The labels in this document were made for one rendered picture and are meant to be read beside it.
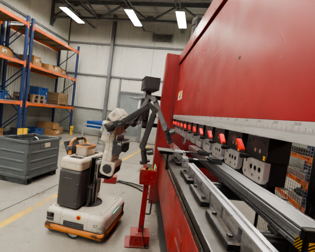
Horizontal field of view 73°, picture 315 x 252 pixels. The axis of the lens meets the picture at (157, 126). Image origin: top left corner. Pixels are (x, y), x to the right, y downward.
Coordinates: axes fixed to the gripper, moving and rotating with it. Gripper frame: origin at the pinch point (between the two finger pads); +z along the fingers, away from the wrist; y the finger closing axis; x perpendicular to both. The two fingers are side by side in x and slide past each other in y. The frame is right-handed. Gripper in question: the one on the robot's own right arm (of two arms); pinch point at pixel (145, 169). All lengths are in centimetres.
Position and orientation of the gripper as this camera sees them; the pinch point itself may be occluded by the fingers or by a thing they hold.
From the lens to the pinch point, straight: 220.1
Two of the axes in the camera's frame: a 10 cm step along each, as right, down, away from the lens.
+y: 9.9, -1.3, 1.0
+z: 1.2, 9.9, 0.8
